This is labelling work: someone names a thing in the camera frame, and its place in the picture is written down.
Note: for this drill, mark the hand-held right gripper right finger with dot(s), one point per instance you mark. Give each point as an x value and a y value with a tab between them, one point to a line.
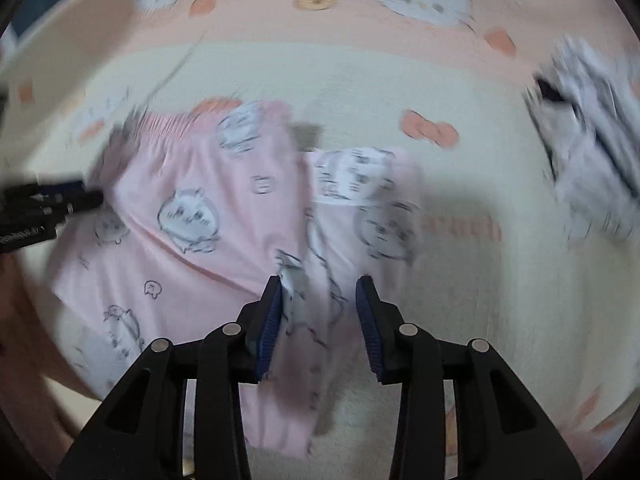
367	325

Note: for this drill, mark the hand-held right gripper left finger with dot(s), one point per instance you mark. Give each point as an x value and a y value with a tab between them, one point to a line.
270	325

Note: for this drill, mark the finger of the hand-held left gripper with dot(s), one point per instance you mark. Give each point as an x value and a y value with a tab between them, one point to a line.
55	197

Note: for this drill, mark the pink cartoon print pajama pants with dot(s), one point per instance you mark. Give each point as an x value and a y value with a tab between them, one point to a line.
200	240

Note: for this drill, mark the folded grey white clothes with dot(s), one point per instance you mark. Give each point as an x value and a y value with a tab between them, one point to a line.
590	140

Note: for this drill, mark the peach cream cat printed blanket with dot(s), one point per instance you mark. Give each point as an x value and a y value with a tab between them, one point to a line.
380	85

